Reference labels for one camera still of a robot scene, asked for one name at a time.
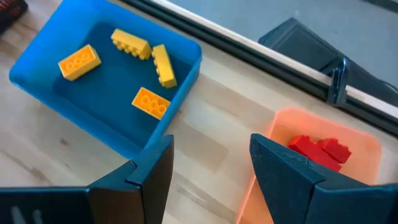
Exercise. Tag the red lego bricks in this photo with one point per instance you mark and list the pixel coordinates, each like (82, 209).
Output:
(308, 151)

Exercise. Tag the red toy brick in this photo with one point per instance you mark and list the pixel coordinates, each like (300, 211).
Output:
(335, 149)

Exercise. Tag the blue plastic bin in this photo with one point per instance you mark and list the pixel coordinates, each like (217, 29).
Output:
(93, 102)

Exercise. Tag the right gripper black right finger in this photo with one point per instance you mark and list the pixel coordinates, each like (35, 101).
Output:
(289, 186)

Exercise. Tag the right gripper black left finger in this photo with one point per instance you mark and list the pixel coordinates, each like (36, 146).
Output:
(149, 186)

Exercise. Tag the black mesh basket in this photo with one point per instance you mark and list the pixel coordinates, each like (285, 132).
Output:
(11, 14)

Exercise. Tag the orange-yellow toy brick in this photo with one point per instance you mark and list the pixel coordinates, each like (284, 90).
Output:
(150, 102)
(79, 62)

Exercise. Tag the orange translucent plastic bin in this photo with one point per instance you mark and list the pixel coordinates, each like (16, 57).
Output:
(360, 155)

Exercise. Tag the black aluminium table frame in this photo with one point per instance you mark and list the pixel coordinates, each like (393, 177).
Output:
(248, 54)

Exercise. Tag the yellow toy brick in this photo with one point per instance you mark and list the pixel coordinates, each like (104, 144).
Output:
(130, 43)
(164, 66)

